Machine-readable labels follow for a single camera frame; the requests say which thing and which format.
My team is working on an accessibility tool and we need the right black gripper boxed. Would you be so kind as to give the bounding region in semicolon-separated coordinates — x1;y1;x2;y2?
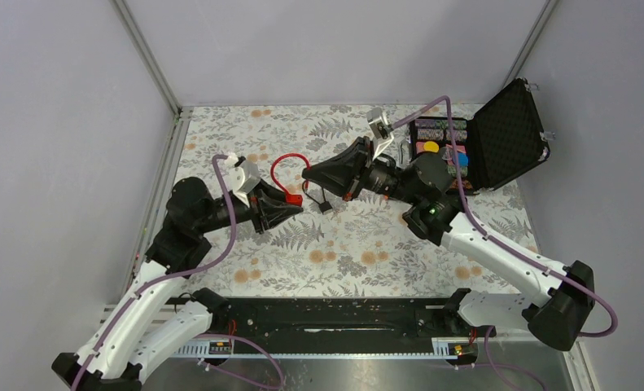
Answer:
302;136;420;205

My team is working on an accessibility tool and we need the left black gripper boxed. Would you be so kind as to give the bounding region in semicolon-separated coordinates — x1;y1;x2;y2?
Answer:
197;178;304;234

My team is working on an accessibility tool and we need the red padlock with keys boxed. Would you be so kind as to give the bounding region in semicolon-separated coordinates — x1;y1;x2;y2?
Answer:
269;152;311;207

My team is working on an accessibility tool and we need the black cable lock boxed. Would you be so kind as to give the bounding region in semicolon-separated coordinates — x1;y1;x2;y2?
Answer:
301;180;333;214

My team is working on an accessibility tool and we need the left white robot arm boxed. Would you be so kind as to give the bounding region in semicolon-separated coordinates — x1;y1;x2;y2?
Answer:
51;177;303;390

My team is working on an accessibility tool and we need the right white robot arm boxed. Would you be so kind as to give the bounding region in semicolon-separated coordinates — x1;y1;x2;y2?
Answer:
302;137;596;351

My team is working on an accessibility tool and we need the floral tablecloth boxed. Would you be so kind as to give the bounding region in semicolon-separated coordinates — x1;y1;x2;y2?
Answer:
176;104;514;297

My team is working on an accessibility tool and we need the yellow poker chip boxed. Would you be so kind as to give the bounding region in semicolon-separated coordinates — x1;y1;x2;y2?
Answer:
423;141;440;153

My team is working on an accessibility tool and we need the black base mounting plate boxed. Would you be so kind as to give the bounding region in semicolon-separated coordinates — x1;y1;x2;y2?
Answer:
177;295;498;356

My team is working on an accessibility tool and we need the blue poker chip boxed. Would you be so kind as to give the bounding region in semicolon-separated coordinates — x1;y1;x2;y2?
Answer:
458;153;469;167

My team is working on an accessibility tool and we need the black poker chip case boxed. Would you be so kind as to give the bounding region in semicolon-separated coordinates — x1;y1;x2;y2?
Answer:
393;78;550;195

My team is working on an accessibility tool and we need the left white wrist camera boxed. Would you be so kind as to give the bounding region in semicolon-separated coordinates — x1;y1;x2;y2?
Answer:
226;153;261;206

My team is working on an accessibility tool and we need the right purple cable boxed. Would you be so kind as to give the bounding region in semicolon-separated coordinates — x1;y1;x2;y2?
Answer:
388;95;620;339

